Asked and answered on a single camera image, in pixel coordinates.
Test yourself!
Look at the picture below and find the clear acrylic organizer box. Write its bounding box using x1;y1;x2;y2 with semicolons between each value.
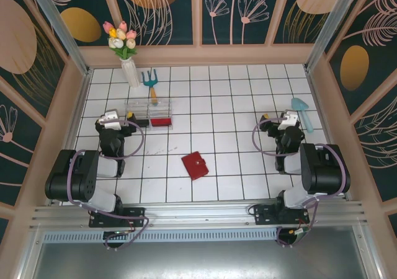
124;98;174;133

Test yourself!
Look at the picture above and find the red leather card holder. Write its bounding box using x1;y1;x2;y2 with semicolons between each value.
181;151;210;182

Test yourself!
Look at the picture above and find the light blue plastic trowel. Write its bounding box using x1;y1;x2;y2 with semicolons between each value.
290;97;314;133

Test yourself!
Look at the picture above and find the white ribbed vase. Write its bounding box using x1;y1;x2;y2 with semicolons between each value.
120;58;142;88

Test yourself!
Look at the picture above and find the artificial tulip bouquet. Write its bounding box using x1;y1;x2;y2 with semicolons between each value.
102;20;138;60

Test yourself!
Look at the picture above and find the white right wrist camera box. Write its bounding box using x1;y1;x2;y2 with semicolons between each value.
277;112;299;131

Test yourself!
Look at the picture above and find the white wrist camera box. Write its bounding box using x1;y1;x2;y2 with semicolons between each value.
277;112;299;131
101;109;122;130

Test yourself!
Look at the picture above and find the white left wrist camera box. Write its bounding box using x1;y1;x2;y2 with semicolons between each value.
101;109;122;130

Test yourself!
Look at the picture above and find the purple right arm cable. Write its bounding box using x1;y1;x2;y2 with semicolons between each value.
251;117;349;248

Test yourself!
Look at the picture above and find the teal garden fork wooden handle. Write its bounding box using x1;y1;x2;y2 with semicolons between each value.
141;69;159;105

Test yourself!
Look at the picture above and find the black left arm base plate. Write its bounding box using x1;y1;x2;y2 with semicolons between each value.
89;206;146;228

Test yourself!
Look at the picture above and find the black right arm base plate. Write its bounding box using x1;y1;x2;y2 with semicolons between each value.
254;203;311;228

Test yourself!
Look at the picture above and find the aluminium mounting rail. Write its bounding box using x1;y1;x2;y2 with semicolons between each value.
29;200;369;231

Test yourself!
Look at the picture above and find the aluminium frame post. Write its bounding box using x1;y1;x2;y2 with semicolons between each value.
26;0;91;76
305;0;361;73

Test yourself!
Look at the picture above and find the slotted grey cable duct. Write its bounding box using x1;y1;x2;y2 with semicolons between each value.
42;231;279;243

